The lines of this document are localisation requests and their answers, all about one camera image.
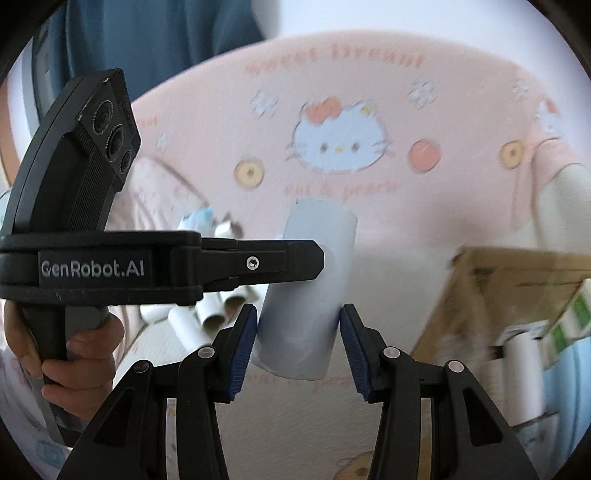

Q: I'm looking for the person's left hand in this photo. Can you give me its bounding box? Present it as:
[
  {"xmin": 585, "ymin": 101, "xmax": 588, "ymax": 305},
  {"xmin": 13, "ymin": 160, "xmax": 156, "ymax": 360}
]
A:
[{"xmin": 4, "ymin": 301, "xmax": 124, "ymax": 421}]

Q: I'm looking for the light blue foam block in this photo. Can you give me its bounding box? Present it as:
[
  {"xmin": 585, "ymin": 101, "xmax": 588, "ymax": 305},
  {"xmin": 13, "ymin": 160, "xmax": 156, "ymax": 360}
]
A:
[{"xmin": 544, "ymin": 337, "xmax": 591, "ymax": 465}]

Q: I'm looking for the light blue wipes pack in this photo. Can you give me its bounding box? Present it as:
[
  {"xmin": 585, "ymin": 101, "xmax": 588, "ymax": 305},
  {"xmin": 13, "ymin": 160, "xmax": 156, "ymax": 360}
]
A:
[{"xmin": 177, "ymin": 207, "xmax": 214, "ymax": 236}]

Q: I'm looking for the brown cardboard box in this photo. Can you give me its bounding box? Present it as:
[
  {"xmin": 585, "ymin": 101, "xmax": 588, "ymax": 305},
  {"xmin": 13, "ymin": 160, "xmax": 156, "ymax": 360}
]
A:
[{"xmin": 412, "ymin": 247, "xmax": 590, "ymax": 371}]

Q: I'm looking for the green white carton box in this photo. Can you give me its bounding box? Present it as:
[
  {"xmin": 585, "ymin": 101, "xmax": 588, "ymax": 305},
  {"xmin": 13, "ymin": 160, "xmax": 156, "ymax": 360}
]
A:
[{"xmin": 540, "ymin": 279, "xmax": 591, "ymax": 369}]

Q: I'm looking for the small white paper tube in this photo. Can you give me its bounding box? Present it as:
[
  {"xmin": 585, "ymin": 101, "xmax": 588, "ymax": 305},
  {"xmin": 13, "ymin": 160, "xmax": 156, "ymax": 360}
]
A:
[{"xmin": 214, "ymin": 220, "xmax": 243, "ymax": 239}]

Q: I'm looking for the person's dark blue clothing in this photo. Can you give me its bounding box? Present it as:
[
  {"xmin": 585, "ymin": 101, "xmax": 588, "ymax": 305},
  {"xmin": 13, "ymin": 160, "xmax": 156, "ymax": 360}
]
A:
[{"xmin": 48, "ymin": 0, "xmax": 263, "ymax": 100}]

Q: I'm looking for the Hello Kitty pink blanket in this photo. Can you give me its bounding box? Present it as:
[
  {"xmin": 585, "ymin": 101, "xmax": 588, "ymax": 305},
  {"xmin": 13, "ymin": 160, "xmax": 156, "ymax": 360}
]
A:
[{"xmin": 0, "ymin": 29, "xmax": 591, "ymax": 480}]

